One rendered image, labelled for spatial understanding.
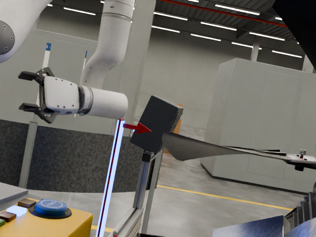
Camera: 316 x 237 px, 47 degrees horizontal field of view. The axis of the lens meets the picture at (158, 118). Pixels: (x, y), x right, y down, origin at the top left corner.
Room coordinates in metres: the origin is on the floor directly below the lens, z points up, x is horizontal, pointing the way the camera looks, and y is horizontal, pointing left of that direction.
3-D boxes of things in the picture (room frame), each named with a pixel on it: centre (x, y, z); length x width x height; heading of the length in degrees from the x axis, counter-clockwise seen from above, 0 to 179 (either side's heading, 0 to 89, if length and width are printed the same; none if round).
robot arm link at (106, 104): (1.12, 0.17, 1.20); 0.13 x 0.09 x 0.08; 130
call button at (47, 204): (0.47, 0.12, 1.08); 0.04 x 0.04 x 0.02
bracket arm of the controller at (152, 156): (1.34, 0.00, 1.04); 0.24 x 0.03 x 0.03; 172
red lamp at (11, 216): (0.42, 0.15, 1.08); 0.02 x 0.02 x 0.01; 82
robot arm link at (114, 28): (1.14, 0.20, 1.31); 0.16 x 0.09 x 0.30; 40
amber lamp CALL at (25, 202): (0.47, 0.15, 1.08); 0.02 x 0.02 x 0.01; 82
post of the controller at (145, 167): (1.24, 0.01, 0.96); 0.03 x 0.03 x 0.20; 82
